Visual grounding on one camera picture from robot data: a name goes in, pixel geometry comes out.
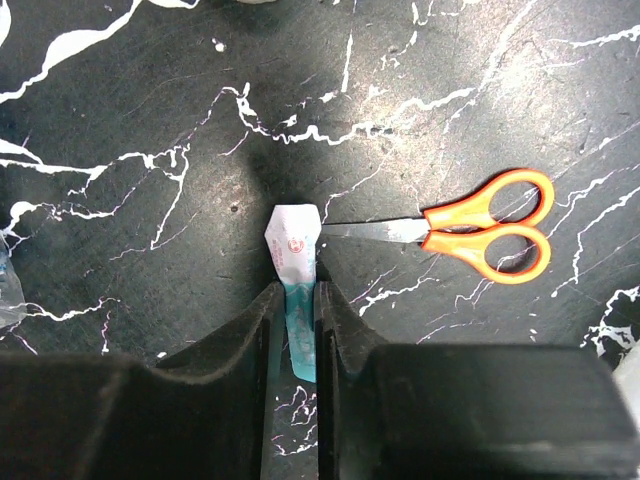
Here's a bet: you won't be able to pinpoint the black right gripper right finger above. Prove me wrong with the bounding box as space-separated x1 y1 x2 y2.
314 282 639 479

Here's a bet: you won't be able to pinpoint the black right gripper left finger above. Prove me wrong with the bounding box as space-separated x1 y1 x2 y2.
1 283 284 479

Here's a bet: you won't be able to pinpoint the clear packet with blue print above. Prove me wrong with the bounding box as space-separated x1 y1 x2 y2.
0 240 27 328

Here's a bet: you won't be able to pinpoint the orange handled scissors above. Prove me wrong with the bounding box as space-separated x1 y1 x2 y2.
321 169 555 285

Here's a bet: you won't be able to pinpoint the white teal swab packet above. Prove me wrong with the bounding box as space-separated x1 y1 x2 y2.
264 204 321 383

